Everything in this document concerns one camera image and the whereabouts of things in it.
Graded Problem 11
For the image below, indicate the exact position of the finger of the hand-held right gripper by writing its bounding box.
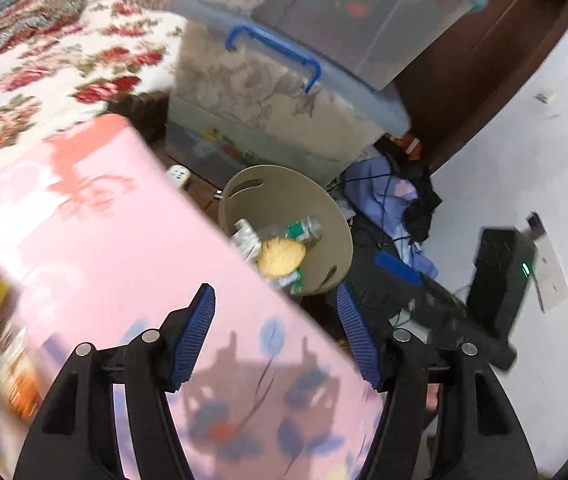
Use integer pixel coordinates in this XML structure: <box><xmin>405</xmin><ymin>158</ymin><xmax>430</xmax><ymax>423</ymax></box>
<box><xmin>375</xmin><ymin>251</ymin><xmax>469</xmax><ymax>322</ymax></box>

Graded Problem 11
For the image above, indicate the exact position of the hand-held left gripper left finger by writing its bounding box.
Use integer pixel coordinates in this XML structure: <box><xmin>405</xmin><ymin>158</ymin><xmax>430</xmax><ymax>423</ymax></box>
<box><xmin>12</xmin><ymin>282</ymin><xmax>217</xmax><ymax>480</ymax></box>

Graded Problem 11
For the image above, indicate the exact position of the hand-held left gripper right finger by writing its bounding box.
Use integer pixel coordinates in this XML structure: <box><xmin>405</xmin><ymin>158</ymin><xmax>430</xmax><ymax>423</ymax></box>
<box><xmin>336</xmin><ymin>281</ymin><xmax>540</xmax><ymax>480</ymax></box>

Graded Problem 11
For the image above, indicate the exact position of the clear plastic bottle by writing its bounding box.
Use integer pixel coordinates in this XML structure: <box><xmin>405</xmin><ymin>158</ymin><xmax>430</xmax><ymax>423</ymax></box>
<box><xmin>264</xmin><ymin>216</ymin><xmax>322</xmax><ymax>248</ymax></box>

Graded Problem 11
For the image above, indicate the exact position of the orange peel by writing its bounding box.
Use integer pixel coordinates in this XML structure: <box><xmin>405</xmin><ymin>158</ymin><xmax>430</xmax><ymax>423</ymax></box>
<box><xmin>256</xmin><ymin>237</ymin><xmax>307</xmax><ymax>278</ymax></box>

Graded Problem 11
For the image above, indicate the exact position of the beige trash bin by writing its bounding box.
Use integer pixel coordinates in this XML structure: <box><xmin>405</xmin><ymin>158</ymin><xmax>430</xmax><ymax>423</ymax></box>
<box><xmin>218</xmin><ymin>165</ymin><xmax>353</xmax><ymax>296</ymax></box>

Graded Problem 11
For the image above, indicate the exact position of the red white snack packet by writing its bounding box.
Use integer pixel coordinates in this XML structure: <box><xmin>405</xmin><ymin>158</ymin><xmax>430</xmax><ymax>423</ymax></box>
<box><xmin>0</xmin><ymin>320</ymin><xmax>47</xmax><ymax>421</ymax></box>

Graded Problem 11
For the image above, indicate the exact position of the black bag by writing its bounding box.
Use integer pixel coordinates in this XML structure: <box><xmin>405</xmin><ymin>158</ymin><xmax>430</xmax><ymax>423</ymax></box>
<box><xmin>349</xmin><ymin>225</ymin><xmax>470</xmax><ymax>321</ymax></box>

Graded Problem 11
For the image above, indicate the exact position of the pile of blue clothes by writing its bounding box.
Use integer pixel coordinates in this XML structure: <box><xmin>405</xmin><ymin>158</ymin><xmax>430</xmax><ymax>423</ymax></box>
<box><xmin>339</xmin><ymin>135</ymin><xmax>440</xmax><ymax>276</ymax></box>

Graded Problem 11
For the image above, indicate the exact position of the pink leaf-print blanket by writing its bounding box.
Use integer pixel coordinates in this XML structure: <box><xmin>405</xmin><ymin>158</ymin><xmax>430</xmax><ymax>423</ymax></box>
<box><xmin>0</xmin><ymin>114</ymin><xmax>382</xmax><ymax>480</ymax></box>

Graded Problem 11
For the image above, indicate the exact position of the white power strip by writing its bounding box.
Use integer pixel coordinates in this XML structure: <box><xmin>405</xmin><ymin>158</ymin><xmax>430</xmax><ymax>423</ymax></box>
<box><xmin>166</xmin><ymin>164</ymin><xmax>192</xmax><ymax>188</ymax></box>

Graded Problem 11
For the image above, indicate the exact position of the dark wooden wardrobe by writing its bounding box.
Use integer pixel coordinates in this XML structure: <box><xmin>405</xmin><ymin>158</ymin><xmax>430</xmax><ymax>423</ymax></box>
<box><xmin>399</xmin><ymin>0</ymin><xmax>568</xmax><ymax>171</ymax></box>

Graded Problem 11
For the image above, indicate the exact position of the teal-rimmed clear storage box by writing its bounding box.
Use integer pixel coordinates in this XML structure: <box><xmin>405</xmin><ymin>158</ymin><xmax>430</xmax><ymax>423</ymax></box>
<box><xmin>251</xmin><ymin>0</ymin><xmax>487</xmax><ymax>92</ymax></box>

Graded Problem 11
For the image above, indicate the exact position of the red floral bedsheet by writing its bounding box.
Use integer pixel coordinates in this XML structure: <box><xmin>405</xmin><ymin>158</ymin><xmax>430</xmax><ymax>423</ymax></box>
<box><xmin>0</xmin><ymin>0</ymin><xmax>187</xmax><ymax>196</ymax></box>

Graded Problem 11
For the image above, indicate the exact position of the patchwork quilt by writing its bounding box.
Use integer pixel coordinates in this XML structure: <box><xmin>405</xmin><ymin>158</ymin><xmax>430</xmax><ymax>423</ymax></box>
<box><xmin>0</xmin><ymin>0</ymin><xmax>89</xmax><ymax>56</ymax></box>

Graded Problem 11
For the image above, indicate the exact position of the blue-handled clear storage box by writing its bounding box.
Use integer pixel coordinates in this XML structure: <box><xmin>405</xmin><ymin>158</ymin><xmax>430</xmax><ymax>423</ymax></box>
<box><xmin>166</xmin><ymin>0</ymin><xmax>412</xmax><ymax>181</ymax></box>

